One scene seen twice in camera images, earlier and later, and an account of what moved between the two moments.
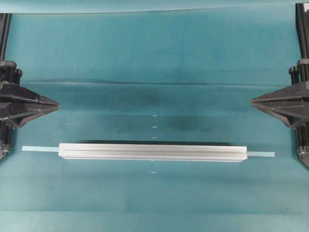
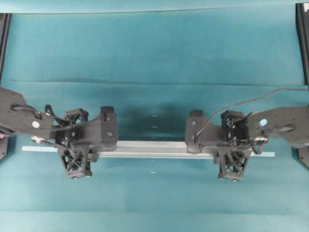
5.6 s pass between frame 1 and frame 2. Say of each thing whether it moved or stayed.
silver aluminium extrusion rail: stayed
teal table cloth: stayed
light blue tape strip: stayed
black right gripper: moved
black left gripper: moved
